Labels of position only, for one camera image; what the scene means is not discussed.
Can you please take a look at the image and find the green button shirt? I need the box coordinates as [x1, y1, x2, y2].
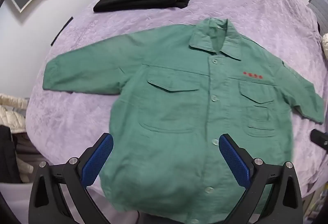
[42, 17, 325, 224]

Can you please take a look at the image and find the purple bed blanket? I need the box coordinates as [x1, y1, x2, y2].
[24, 0, 328, 224]

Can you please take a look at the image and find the white plush toy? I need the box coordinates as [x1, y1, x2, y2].
[321, 33, 328, 61]

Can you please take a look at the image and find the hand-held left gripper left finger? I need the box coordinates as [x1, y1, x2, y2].
[28, 132, 114, 224]

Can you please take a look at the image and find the cream puffer jacket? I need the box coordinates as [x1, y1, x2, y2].
[0, 93, 29, 133]

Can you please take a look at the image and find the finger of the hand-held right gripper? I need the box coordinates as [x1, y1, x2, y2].
[310, 129, 328, 153]

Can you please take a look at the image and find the dark clothes pile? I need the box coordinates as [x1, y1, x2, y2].
[0, 125, 41, 184]

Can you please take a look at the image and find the grey quilted cushion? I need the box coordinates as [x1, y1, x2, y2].
[307, 0, 328, 25]

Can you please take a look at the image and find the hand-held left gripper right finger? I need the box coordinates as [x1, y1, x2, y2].
[219, 133, 304, 224]

